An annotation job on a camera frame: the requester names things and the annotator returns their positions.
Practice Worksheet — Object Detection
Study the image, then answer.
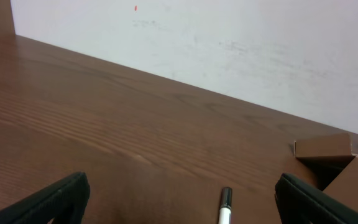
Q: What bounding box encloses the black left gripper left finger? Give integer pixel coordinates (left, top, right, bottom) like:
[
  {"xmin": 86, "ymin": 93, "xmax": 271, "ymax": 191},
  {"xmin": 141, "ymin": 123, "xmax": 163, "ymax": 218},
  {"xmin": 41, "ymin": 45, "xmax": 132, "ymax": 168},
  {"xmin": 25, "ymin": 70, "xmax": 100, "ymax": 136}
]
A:
[{"xmin": 0, "ymin": 172, "xmax": 90, "ymax": 224}]

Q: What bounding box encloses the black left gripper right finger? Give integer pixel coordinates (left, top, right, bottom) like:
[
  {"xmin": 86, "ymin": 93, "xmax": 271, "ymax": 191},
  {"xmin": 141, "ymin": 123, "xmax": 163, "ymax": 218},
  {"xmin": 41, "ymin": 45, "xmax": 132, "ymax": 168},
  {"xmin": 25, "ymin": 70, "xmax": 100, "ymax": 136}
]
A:
[{"xmin": 275, "ymin": 173, "xmax": 358, "ymax": 224}]

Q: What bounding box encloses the open cardboard box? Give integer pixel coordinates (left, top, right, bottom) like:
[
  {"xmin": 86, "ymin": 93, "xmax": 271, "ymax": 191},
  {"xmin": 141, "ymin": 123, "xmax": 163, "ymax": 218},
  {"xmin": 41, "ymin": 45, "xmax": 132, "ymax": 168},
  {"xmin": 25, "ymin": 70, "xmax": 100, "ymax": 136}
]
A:
[{"xmin": 294, "ymin": 133, "xmax": 358, "ymax": 212}]

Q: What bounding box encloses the black white marker pen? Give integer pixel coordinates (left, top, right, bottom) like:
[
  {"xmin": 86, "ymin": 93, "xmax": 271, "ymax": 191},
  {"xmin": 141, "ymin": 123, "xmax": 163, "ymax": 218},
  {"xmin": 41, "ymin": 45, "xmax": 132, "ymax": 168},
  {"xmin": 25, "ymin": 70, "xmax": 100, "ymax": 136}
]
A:
[{"xmin": 218, "ymin": 187, "xmax": 232, "ymax": 224}]

